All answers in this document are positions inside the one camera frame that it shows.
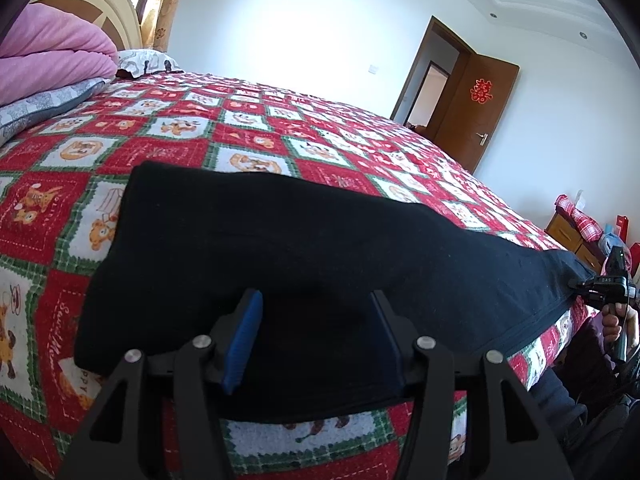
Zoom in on pink folded blanket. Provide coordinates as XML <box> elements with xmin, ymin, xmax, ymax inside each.
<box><xmin>1</xmin><ymin>3</ymin><xmax>118</xmax><ymax>105</ymax></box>

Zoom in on silver door handle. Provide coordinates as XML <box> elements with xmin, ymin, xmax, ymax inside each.
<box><xmin>476</xmin><ymin>133</ymin><xmax>488</xmax><ymax>146</ymax></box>

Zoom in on white patterned pillow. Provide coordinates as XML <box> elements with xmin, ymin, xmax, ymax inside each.
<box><xmin>117</xmin><ymin>49</ymin><xmax>182</xmax><ymax>79</ymax></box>

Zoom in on grey patterned pillow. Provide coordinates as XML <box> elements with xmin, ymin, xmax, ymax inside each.
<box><xmin>0</xmin><ymin>78</ymin><xmax>111</xmax><ymax>146</ymax></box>

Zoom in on brown wooden door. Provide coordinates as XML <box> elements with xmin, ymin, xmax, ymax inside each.
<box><xmin>434</xmin><ymin>54</ymin><xmax>520</xmax><ymax>174</ymax></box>

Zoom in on wooden bedside cabinet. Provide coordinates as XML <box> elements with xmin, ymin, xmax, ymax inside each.
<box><xmin>544</xmin><ymin>212</ymin><xmax>604</xmax><ymax>273</ymax></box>

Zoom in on red checked cloth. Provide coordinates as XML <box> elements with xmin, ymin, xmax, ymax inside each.
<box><xmin>554</xmin><ymin>194</ymin><xmax>603</xmax><ymax>243</ymax></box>

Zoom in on right hand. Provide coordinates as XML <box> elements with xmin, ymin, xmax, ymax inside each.
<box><xmin>602</xmin><ymin>304</ymin><xmax>639</xmax><ymax>351</ymax></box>

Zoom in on red double happiness decal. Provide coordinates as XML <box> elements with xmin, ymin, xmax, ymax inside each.
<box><xmin>470</xmin><ymin>78</ymin><xmax>494</xmax><ymax>105</ymax></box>

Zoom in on black pants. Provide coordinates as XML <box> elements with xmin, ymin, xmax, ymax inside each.
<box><xmin>74</xmin><ymin>162</ymin><xmax>591</xmax><ymax>424</ymax></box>

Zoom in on yellow right curtain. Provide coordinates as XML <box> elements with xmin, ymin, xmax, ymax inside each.
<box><xmin>141</xmin><ymin>0</ymin><xmax>179</xmax><ymax>52</ymax></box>

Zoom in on red patchwork bedspread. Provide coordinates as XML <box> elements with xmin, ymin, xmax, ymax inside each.
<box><xmin>0</xmin><ymin>70</ymin><xmax>599</xmax><ymax>480</ymax></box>

